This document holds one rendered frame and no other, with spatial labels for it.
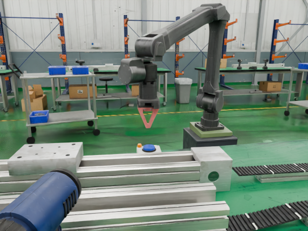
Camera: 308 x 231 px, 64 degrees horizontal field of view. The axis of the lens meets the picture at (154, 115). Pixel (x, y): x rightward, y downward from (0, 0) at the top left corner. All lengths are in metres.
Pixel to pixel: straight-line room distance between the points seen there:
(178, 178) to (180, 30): 0.47
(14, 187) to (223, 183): 0.54
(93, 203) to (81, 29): 7.68
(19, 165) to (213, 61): 0.81
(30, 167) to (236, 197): 0.53
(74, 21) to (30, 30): 1.26
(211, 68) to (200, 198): 0.66
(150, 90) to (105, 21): 7.41
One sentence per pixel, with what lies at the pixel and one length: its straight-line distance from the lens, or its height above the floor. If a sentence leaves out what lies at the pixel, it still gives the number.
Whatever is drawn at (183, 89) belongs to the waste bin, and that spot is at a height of 0.33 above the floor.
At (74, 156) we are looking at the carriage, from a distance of 0.65.
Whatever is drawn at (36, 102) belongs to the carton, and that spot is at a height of 0.17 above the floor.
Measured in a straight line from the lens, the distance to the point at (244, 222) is 0.63.
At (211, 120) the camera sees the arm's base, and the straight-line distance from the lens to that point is 1.17.
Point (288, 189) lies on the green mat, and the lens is 0.82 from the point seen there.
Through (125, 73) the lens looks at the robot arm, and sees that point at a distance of 0.70.
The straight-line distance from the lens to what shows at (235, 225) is 0.62.
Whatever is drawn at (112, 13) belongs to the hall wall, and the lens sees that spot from 8.16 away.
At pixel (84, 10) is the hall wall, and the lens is 8.19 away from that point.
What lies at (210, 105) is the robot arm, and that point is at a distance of 1.12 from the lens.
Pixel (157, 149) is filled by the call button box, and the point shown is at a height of 0.84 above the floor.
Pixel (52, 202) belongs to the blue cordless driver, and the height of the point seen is 0.99.
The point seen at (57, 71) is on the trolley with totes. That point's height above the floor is 0.91.
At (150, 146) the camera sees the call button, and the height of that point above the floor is 0.85.
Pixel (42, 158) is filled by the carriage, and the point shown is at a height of 0.90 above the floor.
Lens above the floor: 1.16
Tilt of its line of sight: 15 degrees down
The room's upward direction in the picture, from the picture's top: straight up
